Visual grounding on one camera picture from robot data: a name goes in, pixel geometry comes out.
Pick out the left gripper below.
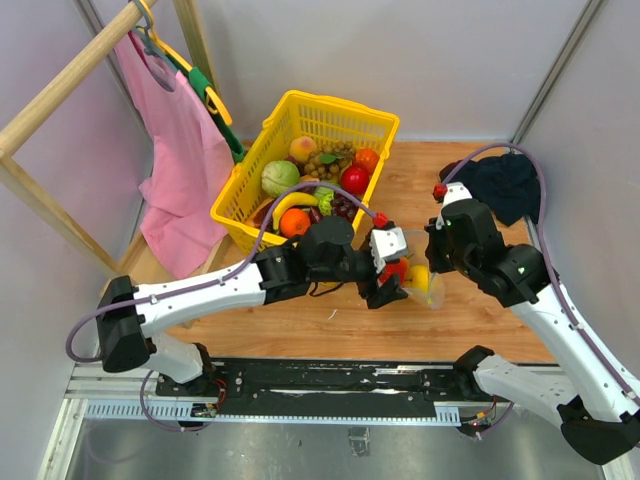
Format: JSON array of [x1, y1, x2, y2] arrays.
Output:
[[312, 243, 410, 309]]

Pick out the red orange fruit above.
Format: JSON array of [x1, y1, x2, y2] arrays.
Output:
[[379, 257, 410, 285]]

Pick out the clear zip top bag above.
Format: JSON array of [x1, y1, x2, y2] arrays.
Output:
[[402, 230, 445, 310]]

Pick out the banana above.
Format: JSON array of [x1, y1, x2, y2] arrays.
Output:
[[272, 192, 318, 230]]

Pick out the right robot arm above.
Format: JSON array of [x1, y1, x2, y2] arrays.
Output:
[[425, 198, 639, 465]]

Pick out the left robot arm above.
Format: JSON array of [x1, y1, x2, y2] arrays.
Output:
[[96, 217, 408, 396]]

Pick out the dark navy cloth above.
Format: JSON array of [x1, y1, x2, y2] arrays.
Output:
[[452, 153, 541, 226]]

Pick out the purple grapes bunch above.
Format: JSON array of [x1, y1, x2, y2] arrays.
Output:
[[330, 196, 359, 222]]

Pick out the green custard apple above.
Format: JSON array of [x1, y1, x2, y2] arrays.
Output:
[[313, 187, 334, 216]]

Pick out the red apple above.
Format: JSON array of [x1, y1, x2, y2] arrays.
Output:
[[340, 165, 370, 196]]

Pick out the orange persimmon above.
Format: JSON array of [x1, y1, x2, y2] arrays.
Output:
[[353, 148, 380, 175]]

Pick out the green grapes bunch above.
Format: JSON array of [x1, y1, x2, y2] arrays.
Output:
[[299, 142, 356, 183]]

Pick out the green cabbage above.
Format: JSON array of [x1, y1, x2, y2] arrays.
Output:
[[261, 160, 300, 198]]

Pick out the peach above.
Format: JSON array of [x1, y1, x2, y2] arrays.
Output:
[[289, 136, 317, 163]]

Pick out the yellow plastic basket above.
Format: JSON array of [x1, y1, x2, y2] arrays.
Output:
[[210, 90, 400, 254]]

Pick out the pink shirt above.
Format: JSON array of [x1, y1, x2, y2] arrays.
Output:
[[115, 32, 234, 279]]

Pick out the yellow hanger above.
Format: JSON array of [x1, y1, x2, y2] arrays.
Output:
[[134, 0, 232, 126]]

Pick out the green garment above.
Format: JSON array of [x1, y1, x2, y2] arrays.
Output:
[[166, 48, 245, 164]]

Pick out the grey hanger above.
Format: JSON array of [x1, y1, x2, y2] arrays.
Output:
[[132, 26, 178, 92]]

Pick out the wooden clothes rack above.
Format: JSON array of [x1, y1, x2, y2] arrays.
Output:
[[1, 1, 232, 279]]

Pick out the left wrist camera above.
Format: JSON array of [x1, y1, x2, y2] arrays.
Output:
[[369, 212, 408, 273]]

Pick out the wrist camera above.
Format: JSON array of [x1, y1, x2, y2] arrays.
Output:
[[369, 212, 408, 273], [433, 182, 472, 206]]

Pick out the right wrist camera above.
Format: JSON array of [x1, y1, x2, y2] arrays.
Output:
[[433, 182, 472, 206]]

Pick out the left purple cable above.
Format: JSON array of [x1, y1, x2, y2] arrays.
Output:
[[66, 180, 386, 432]]

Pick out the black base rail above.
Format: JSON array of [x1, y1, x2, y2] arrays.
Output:
[[155, 357, 492, 421]]

